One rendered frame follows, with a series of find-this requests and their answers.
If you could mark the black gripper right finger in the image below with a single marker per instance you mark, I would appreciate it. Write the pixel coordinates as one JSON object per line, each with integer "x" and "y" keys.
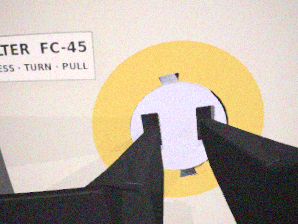
{"x": 258, "y": 176}

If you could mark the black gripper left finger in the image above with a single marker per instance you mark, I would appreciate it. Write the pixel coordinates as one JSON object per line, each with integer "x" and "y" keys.
{"x": 131, "y": 191}

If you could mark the white round cartridge with two slots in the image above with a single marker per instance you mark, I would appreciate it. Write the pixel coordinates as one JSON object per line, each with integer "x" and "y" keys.
{"x": 177, "y": 108}

